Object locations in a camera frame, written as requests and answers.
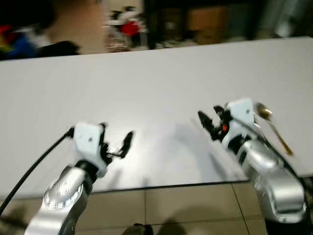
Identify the red and white object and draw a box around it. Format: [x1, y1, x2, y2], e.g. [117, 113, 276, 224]
[105, 6, 147, 50]

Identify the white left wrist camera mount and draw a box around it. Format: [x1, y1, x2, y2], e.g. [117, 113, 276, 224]
[72, 122, 110, 177]

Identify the blue object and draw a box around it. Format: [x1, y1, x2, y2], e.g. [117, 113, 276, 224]
[0, 34, 40, 60]

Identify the black bag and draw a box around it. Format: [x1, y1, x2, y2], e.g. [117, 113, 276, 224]
[38, 41, 82, 58]

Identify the dark robot foot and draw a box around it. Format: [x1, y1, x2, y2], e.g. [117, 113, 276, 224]
[122, 223, 154, 235]

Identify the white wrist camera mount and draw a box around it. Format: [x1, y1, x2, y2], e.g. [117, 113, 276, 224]
[72, 122, 110, 177]
[225, 98, 257, 139]

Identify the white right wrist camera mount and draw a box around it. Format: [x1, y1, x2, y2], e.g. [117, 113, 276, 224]
[225, 98, 257, 139]

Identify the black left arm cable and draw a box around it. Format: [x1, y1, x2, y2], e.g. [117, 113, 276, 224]
[0, 127, 75, 217]

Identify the gold metal spoon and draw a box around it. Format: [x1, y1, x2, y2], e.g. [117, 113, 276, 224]
[255, 102, 294, 157]

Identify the brown cardboard box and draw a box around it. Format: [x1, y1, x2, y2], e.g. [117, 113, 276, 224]
[188, 6, 229, 45]

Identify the black shelf frame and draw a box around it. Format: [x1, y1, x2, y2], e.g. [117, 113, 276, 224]
[143, 0, 255, 49]

